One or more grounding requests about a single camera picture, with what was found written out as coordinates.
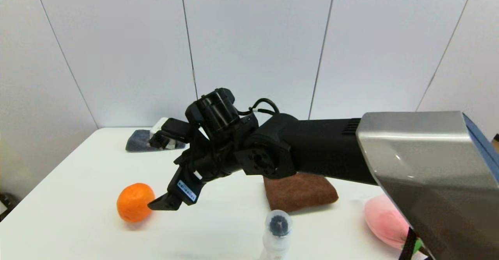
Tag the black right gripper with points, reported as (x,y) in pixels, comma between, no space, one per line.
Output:
(218,151)

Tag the orange fruit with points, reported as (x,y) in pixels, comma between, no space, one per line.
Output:
(132,203)

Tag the black and silver right robot arm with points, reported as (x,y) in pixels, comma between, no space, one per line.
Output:
(331,147)

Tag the grey folded cloth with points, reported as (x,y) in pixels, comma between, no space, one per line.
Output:
(138,141)

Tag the clear plastic bottle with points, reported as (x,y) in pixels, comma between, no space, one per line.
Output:
(277,234)

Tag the brown folded cloth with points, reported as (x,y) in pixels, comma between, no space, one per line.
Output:
(300,193)

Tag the dark unidentified object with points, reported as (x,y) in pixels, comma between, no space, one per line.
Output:
(6,203)

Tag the pink plush peach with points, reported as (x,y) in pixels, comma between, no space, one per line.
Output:
(384,221)

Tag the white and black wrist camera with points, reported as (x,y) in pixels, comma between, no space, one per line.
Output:
(177,127)

